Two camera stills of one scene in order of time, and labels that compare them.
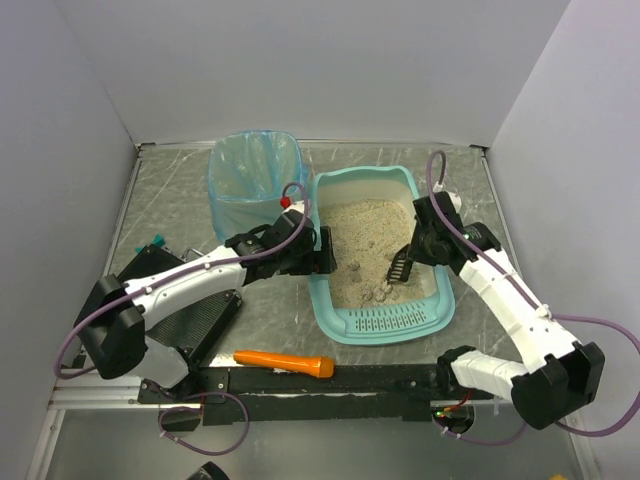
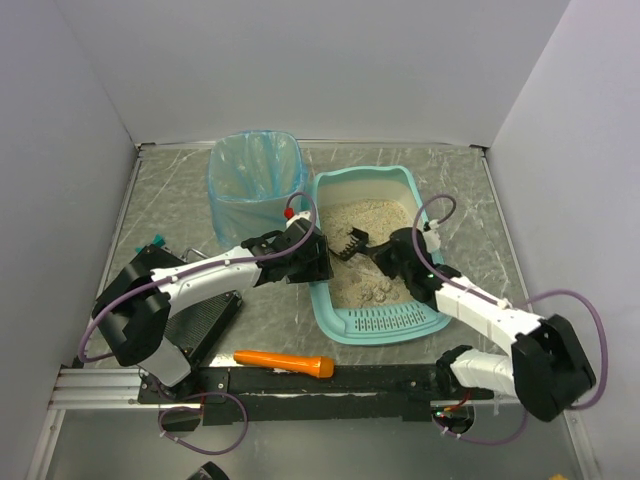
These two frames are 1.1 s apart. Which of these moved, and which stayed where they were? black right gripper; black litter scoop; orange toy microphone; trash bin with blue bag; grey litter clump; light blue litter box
Moved: black litter scoop; black right gripper
Stayed: orange toy microphone; light blue litter box; trash bin with blue bag; grey litter clump
